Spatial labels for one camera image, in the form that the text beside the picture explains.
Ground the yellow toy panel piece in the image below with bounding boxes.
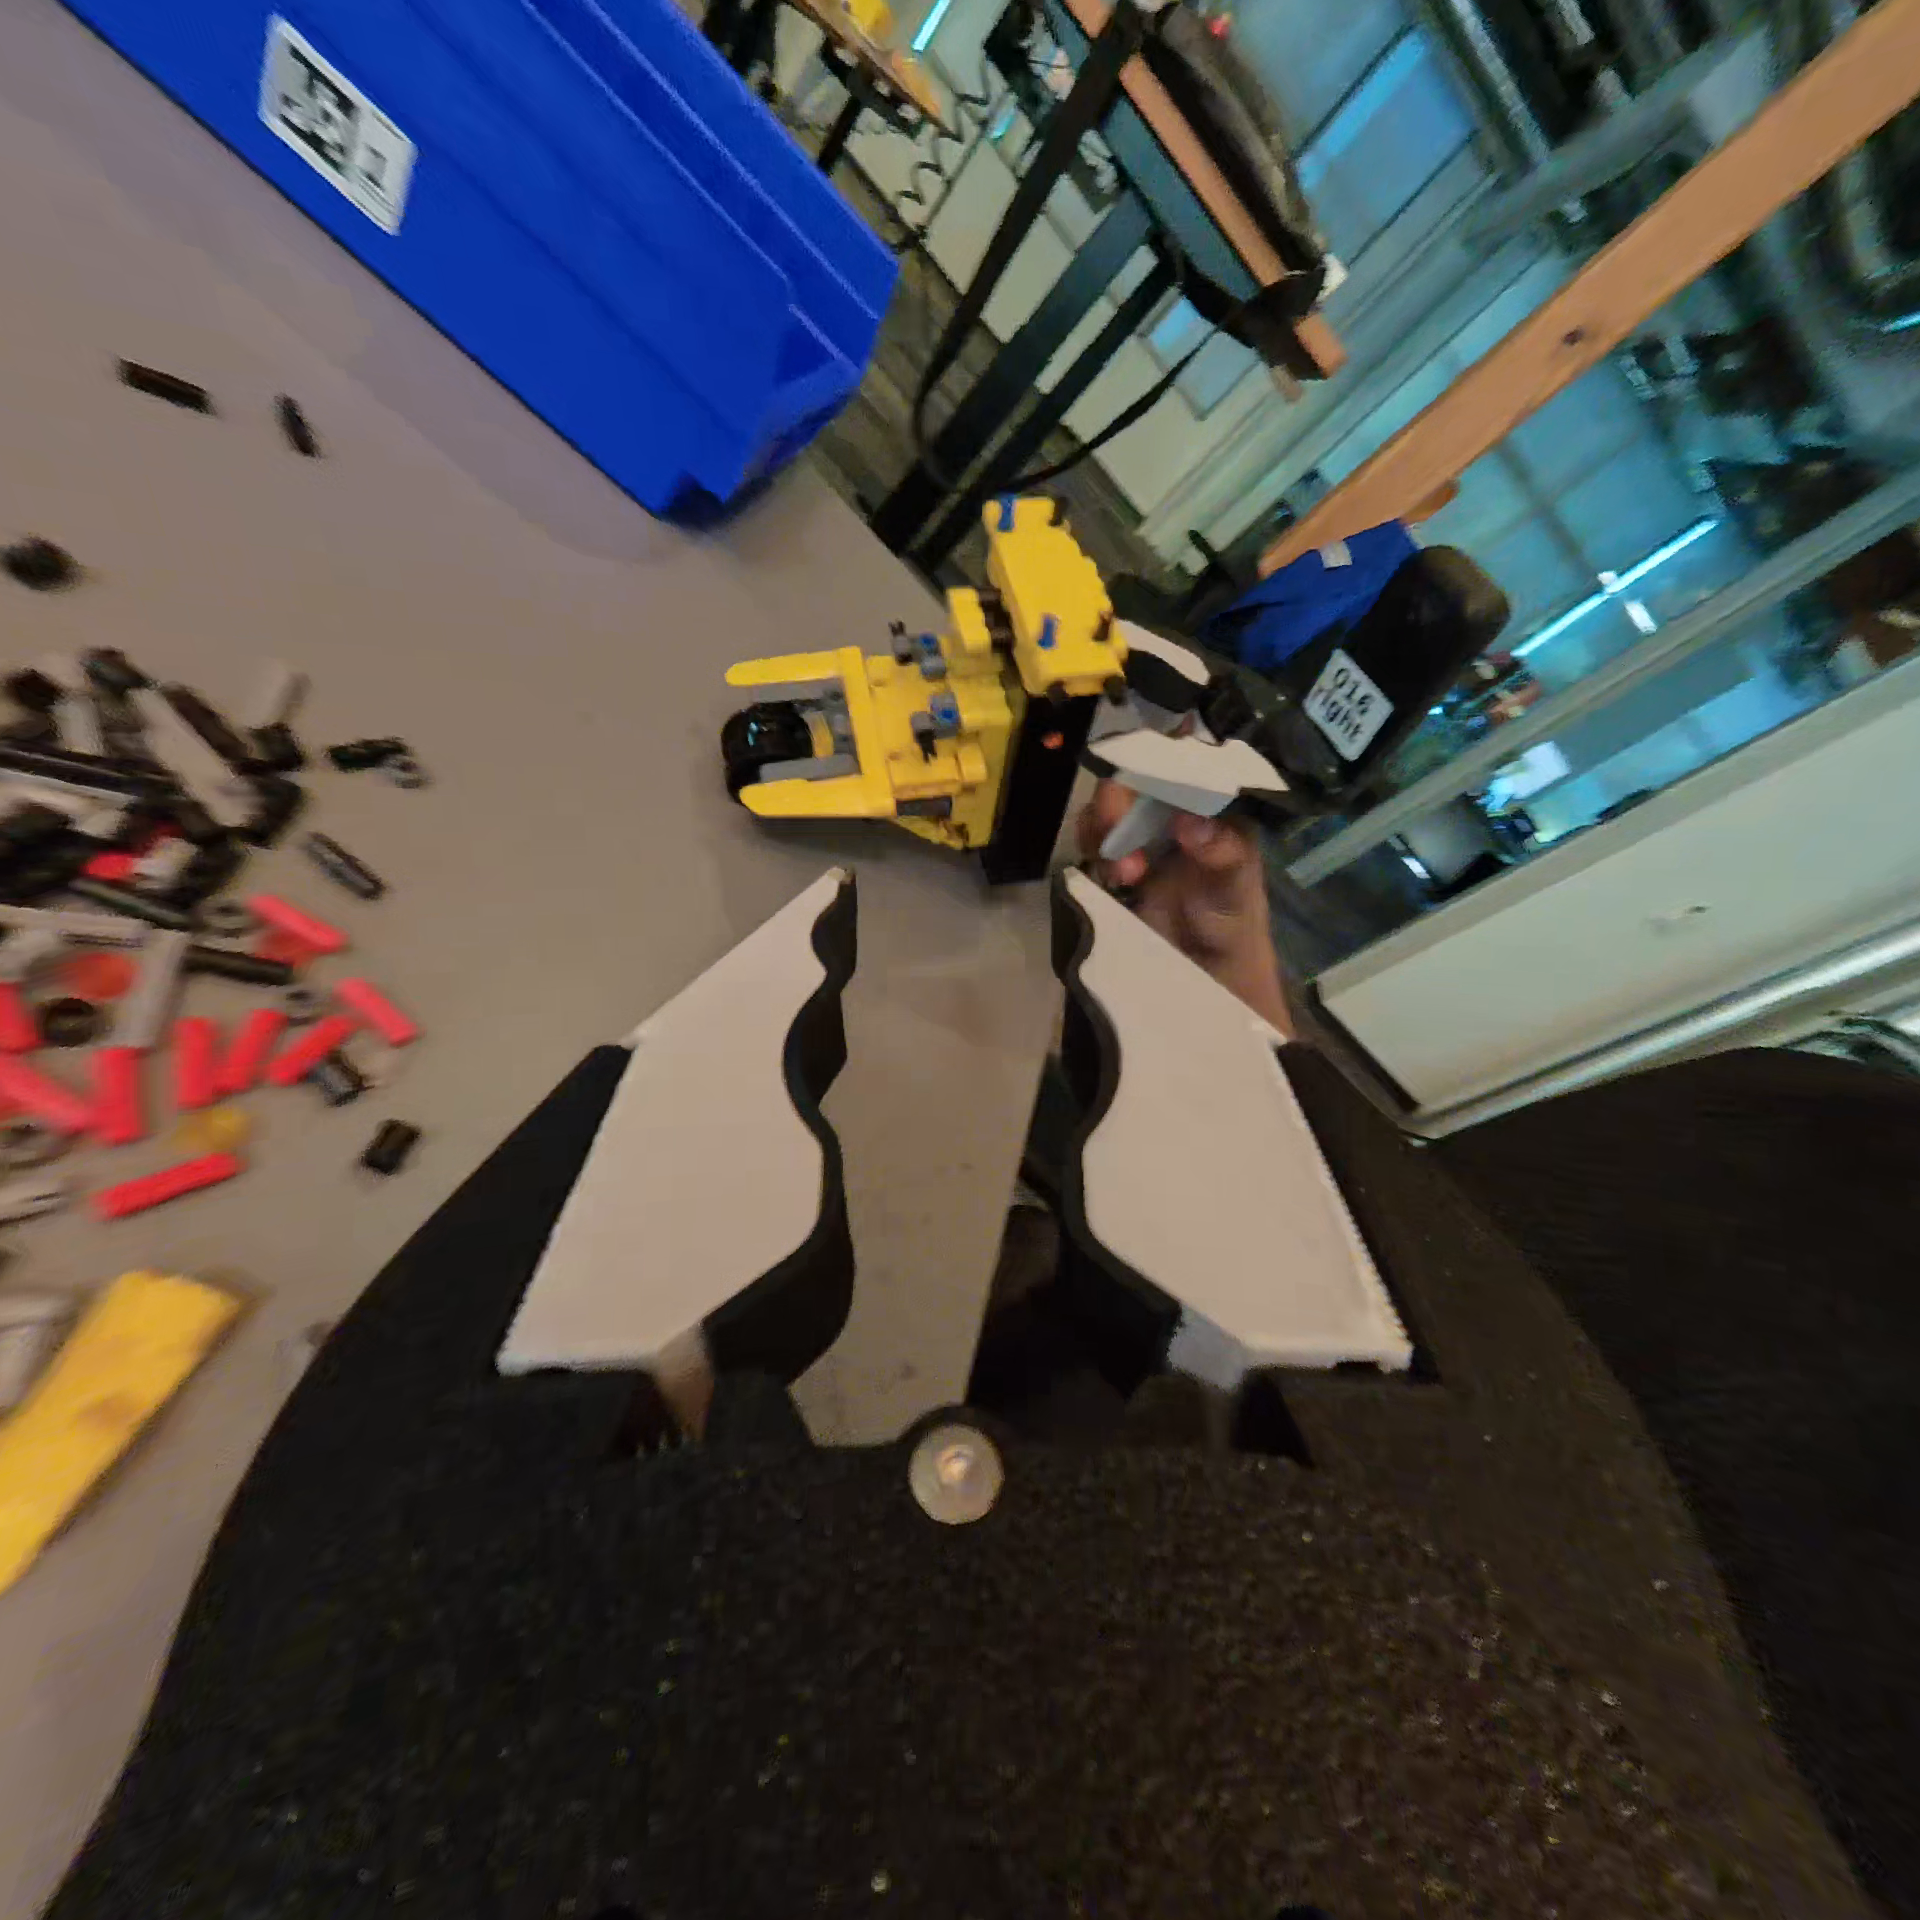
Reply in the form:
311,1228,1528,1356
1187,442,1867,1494
0,1270,249,1592

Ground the blue plastic storage bin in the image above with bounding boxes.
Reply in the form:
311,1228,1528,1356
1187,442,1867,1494
59,0,903,527

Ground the yellow toy vehicle model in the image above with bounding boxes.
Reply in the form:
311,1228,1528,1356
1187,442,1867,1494
721,495,1130,886

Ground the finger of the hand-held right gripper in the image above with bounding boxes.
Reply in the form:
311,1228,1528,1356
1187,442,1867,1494
1084,727,1296,818
1119,620,1225,713

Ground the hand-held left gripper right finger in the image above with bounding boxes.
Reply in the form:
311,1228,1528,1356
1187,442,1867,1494
1050,866,1418,1397

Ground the wooden desk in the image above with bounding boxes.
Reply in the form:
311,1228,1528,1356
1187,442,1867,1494
1260,0,1920,577

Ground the black framed wooden table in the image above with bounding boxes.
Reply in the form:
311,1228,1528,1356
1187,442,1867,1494
796,0,1354,557

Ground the blue cloth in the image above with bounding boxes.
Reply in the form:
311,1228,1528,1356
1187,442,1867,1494
1201,516,1420,670

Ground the person's right hand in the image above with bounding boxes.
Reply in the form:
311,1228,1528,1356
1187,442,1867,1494
1077,780,1301,1039

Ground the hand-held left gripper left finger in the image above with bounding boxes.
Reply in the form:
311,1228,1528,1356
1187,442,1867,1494
497,866,864,1433

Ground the pile of toy building pieces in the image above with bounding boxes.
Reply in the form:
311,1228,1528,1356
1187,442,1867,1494
0,351,429,1352

